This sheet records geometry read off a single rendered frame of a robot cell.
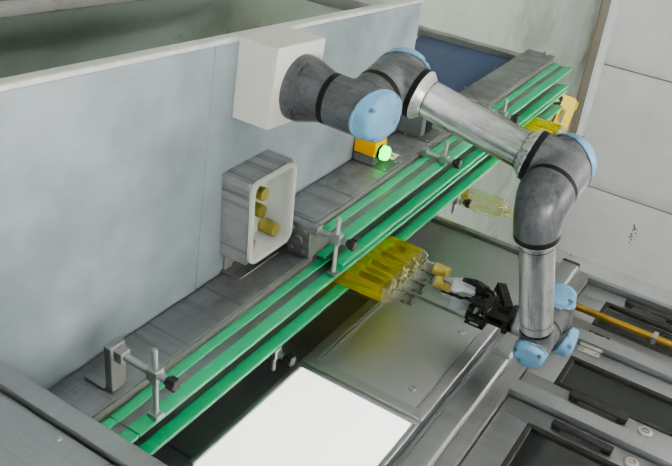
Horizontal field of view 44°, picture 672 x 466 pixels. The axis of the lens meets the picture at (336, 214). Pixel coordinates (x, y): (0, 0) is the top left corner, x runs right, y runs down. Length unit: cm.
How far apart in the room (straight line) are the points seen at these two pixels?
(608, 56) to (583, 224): 170
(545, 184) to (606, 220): 683
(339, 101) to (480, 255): 107
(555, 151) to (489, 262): 95
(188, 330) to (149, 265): 17
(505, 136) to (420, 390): 66
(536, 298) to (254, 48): 80
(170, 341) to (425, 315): 77
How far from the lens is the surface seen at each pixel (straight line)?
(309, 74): 182
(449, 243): 271
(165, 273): 189
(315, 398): 200
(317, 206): 217
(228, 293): 199
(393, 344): 219
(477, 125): 180
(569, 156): 177
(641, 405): 230
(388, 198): 229
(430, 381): 210
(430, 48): 353
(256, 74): 182
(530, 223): 170
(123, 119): 162
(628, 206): 841
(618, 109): 811
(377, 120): 175
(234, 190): 192
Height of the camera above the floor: 181
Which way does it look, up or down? 25 degrees down
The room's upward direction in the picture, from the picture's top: 112 degrees clockwise
